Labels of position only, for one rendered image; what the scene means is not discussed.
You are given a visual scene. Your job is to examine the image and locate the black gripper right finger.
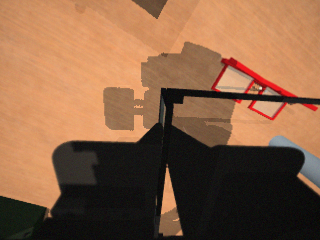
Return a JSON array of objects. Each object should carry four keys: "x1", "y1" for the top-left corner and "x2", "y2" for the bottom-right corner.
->
[{"x1": 167, "y1": 125, "x2": 305, "y2": 236}]

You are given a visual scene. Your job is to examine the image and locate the red glasses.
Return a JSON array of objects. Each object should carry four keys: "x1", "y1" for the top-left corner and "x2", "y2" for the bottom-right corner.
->
[{"x1": 211, "y1": 58, "x2": 298, "y2": 121}]

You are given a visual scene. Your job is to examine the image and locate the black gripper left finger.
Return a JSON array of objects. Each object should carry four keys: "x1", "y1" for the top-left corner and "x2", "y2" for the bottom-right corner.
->
[{"x1": 51, "y1": 123, "x2": 164, "y2": 228}]

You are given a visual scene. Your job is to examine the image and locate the black glasses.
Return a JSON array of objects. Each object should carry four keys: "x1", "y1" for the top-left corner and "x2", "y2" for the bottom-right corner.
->
[{"x1": 153, "y1": 88, "x2": 320, "y2": 237}]

